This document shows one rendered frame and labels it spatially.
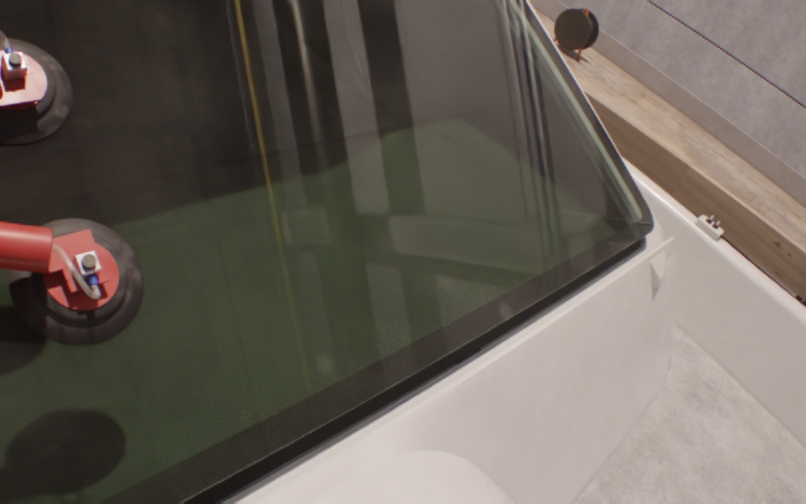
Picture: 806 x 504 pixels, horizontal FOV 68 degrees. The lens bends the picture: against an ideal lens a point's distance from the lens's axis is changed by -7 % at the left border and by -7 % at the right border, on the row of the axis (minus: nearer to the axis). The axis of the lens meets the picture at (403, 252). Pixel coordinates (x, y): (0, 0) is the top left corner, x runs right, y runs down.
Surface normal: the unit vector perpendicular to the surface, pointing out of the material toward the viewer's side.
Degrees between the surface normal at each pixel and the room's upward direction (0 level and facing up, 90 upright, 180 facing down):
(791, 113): 90
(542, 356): 52
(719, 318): 90
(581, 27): 90
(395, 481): 14
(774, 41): 90
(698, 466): 0
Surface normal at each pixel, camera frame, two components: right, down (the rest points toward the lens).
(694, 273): -0.70, 0.27
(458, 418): 0.76, -0.08
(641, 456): 0.33, -0.70
